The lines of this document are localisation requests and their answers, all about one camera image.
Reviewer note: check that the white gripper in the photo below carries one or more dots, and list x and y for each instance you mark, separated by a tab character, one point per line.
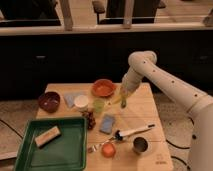
130	83

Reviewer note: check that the yellow banana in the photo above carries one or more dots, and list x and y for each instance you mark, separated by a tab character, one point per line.
114	100

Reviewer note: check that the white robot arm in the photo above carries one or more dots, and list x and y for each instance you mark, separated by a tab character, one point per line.
197	103

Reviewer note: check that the green plastic cup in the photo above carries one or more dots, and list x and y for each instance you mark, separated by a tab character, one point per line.
98	105

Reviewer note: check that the white paper cup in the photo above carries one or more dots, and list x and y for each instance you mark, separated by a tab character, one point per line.
81	102

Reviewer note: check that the steel cup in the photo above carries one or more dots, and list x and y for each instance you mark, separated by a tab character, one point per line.
140	145

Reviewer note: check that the orange bowl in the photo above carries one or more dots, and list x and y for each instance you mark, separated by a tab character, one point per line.
103	88

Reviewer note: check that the blue sponge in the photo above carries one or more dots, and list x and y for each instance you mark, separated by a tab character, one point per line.
107	124

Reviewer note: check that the bunch of dark grapes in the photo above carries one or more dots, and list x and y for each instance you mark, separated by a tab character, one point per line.
91	122

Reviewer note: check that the light blue cloth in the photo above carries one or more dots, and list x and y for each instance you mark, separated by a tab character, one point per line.
69	98

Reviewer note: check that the orange fruit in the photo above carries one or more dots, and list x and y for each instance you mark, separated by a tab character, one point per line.
108	150

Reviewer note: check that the metal fork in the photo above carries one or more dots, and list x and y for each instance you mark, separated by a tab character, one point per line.
95	147

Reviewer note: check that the dark red bowl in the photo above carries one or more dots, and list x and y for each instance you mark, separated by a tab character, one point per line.
49	101

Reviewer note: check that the green plastic tray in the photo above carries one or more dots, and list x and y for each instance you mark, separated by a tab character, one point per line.
67	152

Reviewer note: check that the black office chair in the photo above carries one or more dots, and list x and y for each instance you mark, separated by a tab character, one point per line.
127	11

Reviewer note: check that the wooden block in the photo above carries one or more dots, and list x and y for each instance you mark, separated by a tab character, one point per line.
47	136

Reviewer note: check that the white handled brush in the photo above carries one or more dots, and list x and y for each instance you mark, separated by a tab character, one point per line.
120	135

